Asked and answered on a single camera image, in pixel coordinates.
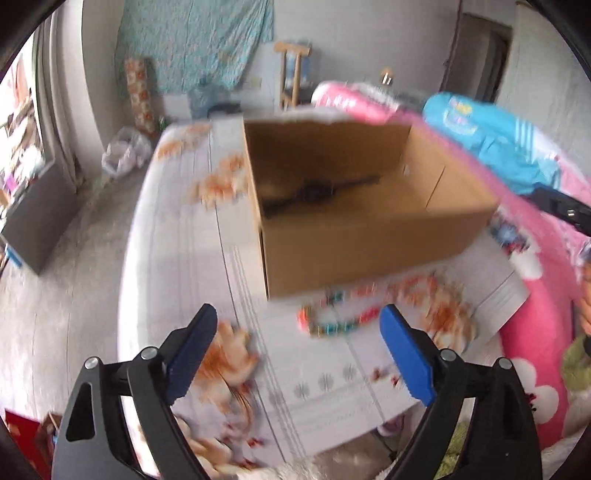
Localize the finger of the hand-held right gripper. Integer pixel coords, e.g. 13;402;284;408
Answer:
522;184;591;236

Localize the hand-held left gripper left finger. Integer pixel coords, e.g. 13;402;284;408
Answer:
51;304;218;480

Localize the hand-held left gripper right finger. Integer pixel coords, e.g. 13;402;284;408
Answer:
379;305;543;480

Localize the colourful beaded bracelet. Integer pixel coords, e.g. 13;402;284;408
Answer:
298;286;393;340

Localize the brown cardboard box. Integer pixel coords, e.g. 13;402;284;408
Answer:
243;115;500;301

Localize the person's right hand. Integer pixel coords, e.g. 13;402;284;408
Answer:
577;277;591;335

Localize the floral white bedsheet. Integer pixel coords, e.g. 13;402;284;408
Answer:
117;117;529;472

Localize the blue striped garment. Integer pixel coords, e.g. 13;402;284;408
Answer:
422;92;561;195

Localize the green cloth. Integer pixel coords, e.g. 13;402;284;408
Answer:
561;337;591;393

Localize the dark doorway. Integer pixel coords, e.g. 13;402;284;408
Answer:
441;11;513;104

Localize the black wristwatch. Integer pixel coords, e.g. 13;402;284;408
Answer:
263;174;382;217

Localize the red box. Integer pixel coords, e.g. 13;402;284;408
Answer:
0;410;51;478

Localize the white fluffy blanket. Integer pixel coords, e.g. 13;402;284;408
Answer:
540;438;591;480

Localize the grey cabinet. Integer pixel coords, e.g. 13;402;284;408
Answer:
0;157;77;275

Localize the clear plastic bag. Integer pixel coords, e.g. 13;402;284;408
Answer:
102;127;152;177

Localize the pink white pillow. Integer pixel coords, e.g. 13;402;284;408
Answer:
311;80;402;123

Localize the grey blue plastic bag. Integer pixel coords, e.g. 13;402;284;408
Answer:
188;85;232;120

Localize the orange patterned tall box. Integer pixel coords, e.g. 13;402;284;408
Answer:
124;56;158;137

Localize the wooden chair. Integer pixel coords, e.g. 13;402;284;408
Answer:
274;41;312;110

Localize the teal floral hanging cloth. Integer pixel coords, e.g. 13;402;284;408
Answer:
115;0;275;93

